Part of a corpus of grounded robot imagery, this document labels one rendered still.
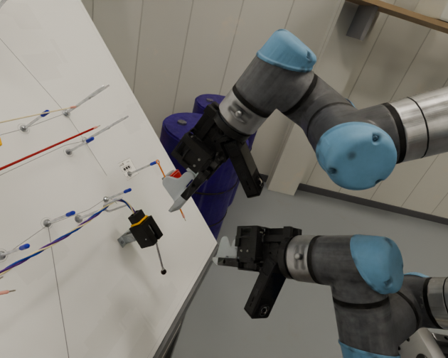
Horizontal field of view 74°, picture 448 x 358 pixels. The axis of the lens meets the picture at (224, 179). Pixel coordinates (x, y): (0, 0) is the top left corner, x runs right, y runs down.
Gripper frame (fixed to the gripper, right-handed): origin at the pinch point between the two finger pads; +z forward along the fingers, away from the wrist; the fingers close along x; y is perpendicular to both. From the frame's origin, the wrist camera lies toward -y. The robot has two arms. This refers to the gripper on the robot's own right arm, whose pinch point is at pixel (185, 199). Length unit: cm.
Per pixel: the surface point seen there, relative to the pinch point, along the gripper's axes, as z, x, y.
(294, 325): 92, -88, -100
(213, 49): 31, -221, 73
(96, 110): 8.1, -13.7, 32.4
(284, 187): 97, -241, -65
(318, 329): 86, -94, -115
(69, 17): -2, -23, 54
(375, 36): -57, -264, -26
